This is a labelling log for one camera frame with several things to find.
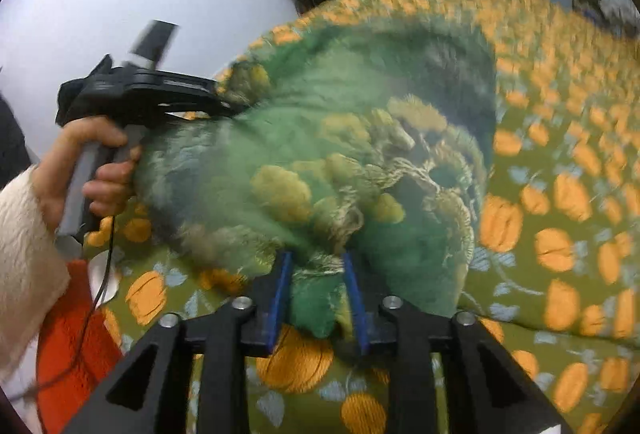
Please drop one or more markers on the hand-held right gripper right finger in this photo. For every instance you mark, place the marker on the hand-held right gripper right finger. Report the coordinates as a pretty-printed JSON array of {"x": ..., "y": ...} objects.
[{"x": 356, "y": 299}]

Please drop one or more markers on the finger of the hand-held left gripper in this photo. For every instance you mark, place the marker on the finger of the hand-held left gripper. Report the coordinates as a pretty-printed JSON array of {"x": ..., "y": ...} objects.
[{"x": 200, "y": 96}]

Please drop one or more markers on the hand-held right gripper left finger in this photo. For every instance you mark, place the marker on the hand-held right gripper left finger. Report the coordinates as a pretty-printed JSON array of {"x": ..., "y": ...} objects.
[{"x": 280, "y": 294}]

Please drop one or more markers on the green patterned garment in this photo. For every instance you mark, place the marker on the green patterned garment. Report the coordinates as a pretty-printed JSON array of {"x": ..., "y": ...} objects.
[{"x": 310, "y": 114}]

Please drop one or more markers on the person's left forearm cream sleeve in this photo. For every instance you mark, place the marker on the person's left forearm cream sleeve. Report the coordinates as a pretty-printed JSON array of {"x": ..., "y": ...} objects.
[{"x": 27, "y": 264}]

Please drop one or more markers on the person's left hand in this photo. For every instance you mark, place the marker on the person's left hand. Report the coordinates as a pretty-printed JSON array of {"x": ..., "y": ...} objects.
[{"x": 55, "y": 174}]

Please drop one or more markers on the white round object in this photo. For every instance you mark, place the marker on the white round object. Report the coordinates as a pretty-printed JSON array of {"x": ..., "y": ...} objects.
[{"x": 102, "y": 274}]

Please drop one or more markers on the green blanket with orange print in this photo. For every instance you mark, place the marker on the green blanket with orange print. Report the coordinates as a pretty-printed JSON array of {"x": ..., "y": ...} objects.
[{"x": 550, "y": 194}]

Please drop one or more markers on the orange knit cloth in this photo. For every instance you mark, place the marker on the orange knit cloth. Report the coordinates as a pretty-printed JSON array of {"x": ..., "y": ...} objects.
[{"x": 70, "y": 364}]

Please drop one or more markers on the pile of mixed clutter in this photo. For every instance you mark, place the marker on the pile of mixed clutter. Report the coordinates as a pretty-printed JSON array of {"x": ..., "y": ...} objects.
[{"x": 607, "y": 6}]

